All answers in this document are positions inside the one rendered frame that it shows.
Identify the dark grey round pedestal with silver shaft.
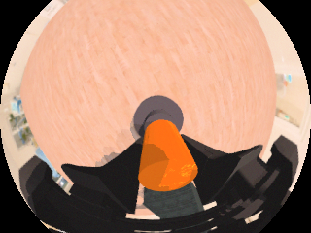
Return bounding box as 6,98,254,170
132,94,183,137

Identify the orange knob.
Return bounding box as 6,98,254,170
139,120,198,191

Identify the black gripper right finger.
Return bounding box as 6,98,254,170
180,133,263,206

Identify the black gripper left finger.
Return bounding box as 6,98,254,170
61,137,144,215

